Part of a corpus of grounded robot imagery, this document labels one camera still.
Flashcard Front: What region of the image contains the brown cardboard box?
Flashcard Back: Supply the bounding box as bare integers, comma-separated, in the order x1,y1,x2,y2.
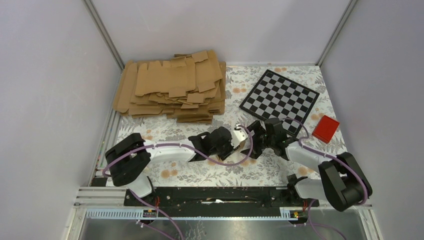
236,140,246,152

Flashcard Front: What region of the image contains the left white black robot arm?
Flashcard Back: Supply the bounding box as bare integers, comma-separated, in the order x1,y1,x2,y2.
102,126,249,206

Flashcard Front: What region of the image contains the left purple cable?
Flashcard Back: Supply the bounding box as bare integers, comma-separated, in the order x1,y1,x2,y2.
102,124,254,240

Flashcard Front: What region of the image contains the slotted grey cable duct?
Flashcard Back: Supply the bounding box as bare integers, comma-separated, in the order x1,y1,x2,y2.
86,206,298,221

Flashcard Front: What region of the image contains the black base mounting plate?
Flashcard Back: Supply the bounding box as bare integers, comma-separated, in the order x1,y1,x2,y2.
123,186,320,218

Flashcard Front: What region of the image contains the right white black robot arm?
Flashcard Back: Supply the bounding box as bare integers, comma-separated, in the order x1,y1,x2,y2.
243,117,373,212

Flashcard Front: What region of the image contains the red box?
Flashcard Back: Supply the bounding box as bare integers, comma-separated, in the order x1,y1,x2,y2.
312,115,340,144

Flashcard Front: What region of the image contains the black white checkerboard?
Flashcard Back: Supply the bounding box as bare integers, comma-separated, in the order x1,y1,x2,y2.
239,69,320,137

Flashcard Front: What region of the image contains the purple cable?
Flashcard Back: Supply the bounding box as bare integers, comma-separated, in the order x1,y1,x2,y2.
102,124,254,240
283,117,369,240

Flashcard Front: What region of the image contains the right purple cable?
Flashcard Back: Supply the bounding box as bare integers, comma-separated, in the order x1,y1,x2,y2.
283,117,369,240

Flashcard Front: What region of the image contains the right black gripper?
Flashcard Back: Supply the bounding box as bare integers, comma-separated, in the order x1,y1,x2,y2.
241,120,275,159

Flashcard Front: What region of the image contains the stack of flat cardboard boxes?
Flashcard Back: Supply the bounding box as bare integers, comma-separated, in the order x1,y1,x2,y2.
112,49,226,124

